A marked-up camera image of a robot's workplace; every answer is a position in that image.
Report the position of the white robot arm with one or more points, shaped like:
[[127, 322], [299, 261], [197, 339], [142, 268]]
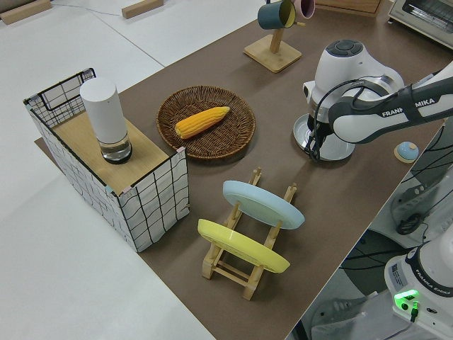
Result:
[[357, 124]]

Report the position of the gray metal plate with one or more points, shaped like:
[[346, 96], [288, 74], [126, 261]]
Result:
[[300, 132]]

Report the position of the brown wicker basket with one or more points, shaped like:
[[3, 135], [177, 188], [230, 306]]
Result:
[[219, 146]]

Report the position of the yellow plate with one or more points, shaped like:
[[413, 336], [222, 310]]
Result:
[[240, 246]]

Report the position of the blue bell with wooden knob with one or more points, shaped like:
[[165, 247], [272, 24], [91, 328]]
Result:
[[407, 152]]

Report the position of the teal mug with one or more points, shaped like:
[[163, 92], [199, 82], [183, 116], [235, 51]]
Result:
[[269, 16]]

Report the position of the light blue plate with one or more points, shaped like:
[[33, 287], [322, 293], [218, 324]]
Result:
[[262, 205]]

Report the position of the wooden dish rack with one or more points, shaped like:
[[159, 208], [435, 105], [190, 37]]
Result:
[[249, 287]]

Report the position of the pink mug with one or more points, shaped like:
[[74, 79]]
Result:
[[304, 8]]

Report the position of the wooden mug tree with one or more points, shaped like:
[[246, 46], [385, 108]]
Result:
[[272, 56]]

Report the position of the white cylinder with clear base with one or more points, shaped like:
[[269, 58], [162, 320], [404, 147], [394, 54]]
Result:
[[104, 113]]

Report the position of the wooden block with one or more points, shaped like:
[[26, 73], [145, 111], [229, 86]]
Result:
[[141, 8], [21, 13]]

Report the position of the cream toaster oven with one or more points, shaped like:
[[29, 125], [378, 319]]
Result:
[[417, 17]]

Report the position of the dark round disc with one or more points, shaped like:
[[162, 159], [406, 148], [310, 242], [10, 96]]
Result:
[[375, 248]]

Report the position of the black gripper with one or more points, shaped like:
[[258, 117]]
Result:
[[320, 130]]

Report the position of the brown table mat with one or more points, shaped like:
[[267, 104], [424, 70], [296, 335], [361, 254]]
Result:
[[354, 212]]

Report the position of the white box with black grid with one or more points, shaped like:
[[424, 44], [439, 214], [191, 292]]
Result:
[[155, 209]]

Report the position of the yellow corn cob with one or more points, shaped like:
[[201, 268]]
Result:
[[201, 122]]

